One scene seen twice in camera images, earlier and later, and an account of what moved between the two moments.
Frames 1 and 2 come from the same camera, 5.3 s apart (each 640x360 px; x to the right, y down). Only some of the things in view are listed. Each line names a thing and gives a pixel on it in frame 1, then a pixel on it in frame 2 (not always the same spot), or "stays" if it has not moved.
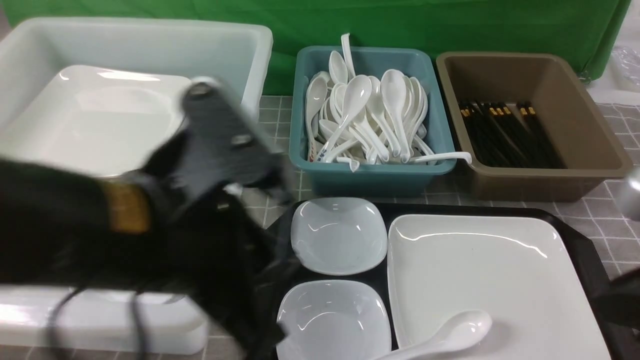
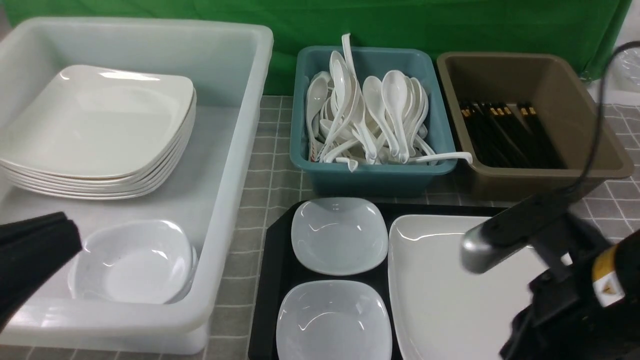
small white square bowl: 338,235 stays
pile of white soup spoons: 356,120 stays
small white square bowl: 332,319 stays
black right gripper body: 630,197 → 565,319
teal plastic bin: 339,177 stays
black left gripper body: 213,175 → 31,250
